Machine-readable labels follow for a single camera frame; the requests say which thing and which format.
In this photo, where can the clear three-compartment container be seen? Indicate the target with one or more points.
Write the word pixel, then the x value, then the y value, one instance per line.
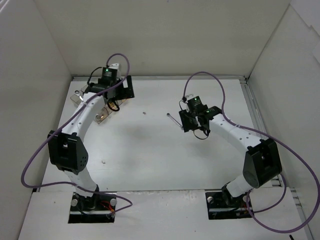
pixel 108 106

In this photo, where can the large silver ratchet wrench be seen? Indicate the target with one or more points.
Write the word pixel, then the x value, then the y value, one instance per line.
pixel 78 95

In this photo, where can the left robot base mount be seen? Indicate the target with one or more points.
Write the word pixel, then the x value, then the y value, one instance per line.
pixel 97 209

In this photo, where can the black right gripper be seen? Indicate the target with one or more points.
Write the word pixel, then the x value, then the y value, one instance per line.
pixel 188 121

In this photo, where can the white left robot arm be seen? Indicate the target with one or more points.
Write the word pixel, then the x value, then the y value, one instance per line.
pixel 67 150

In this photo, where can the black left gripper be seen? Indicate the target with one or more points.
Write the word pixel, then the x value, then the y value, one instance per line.
pixel 127 88

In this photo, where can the small silver ratchet wrench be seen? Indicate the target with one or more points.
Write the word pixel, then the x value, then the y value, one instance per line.
pixel 175 121

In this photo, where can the aluminium rail right edge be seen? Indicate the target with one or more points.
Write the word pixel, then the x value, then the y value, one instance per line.
pixel 265 159

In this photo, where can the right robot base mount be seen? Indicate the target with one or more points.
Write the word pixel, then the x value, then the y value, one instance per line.
pixel 222 206

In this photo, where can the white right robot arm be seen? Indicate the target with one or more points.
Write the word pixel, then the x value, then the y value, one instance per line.
pixel 212 119

